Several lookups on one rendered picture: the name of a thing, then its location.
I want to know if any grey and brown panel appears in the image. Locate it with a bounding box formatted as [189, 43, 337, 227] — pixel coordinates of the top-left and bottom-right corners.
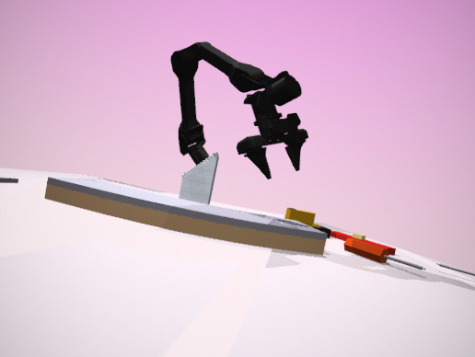
[44, 177, 328, 255]

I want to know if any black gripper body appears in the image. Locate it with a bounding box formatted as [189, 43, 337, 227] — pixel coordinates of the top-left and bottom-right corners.
[237, 109, 308, 155]

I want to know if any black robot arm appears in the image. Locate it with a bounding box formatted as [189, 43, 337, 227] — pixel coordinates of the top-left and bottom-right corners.
[170, 41, 302, 165]

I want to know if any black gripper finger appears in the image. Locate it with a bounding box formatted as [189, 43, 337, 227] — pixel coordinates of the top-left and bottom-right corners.
[284, 139, 306, 171]
[244, 146, 272, 179]

